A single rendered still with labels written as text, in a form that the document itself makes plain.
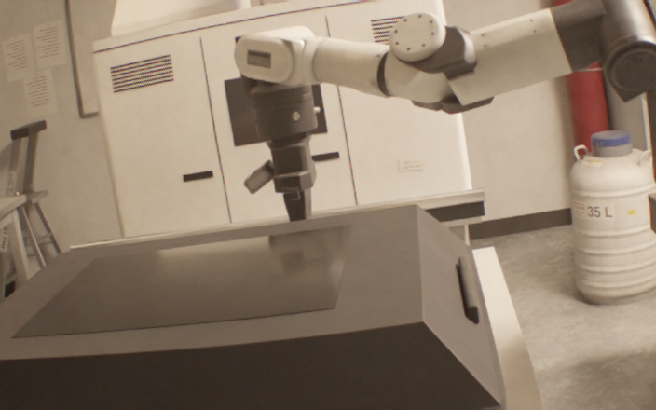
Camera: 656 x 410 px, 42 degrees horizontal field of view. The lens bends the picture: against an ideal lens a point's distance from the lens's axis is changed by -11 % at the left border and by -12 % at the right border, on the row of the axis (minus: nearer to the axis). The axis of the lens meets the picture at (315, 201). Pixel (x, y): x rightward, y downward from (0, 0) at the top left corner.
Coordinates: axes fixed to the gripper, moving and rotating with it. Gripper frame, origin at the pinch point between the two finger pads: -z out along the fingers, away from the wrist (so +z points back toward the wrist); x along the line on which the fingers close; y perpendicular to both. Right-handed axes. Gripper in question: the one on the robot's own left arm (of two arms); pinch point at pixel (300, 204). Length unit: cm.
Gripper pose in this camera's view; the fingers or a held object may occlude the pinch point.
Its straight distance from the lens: 139.5
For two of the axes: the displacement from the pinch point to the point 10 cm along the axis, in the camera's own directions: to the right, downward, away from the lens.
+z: -1.6, -9.7, -2.0
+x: 0.5, -2.1, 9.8
